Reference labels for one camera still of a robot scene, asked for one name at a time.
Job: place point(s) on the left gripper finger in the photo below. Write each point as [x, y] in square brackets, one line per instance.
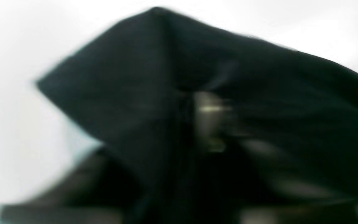
[97, 191]

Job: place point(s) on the black T-shirt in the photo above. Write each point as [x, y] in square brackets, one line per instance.
[215, 127]

